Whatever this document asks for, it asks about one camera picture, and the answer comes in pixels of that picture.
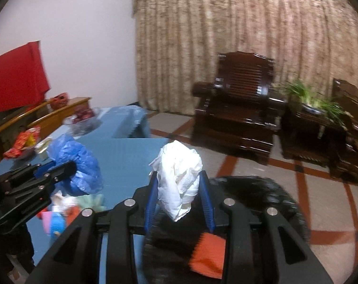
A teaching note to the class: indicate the red snack packet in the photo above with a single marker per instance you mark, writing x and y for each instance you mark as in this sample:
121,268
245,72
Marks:
22,143

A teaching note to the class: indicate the wooden cabinet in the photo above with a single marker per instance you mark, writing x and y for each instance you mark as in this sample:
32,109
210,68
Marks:
75,102

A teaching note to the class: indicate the dark wooden armchair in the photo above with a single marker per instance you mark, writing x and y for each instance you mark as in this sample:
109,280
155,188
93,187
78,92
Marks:
350,153
241,109

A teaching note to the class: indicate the orange mesh net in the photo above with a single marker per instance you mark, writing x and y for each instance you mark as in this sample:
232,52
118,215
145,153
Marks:
208,257

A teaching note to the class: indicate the green rubber glove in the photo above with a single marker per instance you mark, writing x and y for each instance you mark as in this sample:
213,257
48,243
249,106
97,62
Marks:
91,202

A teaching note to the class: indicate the blue plastic table cover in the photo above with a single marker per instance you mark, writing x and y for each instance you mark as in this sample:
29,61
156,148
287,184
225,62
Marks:
113,124

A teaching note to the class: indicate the beige patterned curtain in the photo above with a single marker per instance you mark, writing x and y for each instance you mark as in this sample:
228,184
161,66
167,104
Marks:
226,20

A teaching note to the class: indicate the blue wrapper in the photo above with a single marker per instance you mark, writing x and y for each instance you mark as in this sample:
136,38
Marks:
57,226

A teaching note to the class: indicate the white tissue box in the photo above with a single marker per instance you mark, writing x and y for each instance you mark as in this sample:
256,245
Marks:
42,146

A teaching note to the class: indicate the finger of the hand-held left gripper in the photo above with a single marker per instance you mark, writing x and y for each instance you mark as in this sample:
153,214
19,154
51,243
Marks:
44,168
65,171

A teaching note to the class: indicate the small white crumpled tissue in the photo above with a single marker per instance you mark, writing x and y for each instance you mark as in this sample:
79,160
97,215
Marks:
63,202

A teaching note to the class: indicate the red apple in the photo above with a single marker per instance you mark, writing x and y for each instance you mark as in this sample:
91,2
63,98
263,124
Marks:
90,114
79,114

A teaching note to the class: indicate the white paper towel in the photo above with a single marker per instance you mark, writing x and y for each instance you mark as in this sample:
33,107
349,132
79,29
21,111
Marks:
176,171

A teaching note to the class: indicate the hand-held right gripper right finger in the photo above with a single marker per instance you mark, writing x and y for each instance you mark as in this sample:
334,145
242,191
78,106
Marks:
207,204

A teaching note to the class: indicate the television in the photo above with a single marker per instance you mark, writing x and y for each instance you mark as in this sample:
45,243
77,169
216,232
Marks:
19,109

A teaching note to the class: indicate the pink wrapper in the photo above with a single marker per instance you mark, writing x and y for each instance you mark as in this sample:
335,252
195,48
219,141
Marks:
47,223

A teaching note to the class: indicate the potted green plant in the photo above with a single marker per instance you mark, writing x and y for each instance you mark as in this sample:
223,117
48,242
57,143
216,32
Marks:
312,97

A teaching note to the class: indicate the red mesh bag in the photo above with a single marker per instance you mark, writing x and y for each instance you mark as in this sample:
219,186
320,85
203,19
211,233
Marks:
59,100

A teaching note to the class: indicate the dark wooden side table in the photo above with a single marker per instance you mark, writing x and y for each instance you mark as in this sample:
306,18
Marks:
309,133

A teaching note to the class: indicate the glass fruit bowl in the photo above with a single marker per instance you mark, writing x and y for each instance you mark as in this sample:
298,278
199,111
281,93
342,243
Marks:
78,128

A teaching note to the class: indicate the black trash bag bin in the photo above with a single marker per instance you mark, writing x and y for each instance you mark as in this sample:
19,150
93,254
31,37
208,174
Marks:
255,192

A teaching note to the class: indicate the red cloth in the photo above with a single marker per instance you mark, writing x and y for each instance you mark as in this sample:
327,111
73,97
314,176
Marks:
16,77

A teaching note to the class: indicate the glass snack dish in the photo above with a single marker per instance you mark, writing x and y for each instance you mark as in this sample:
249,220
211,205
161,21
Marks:
22,154

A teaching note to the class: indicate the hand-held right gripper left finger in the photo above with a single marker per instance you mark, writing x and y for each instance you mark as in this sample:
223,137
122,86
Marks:
150,204

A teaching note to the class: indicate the blue plastic bag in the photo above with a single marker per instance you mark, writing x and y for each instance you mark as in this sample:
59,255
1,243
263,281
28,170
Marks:
81,165

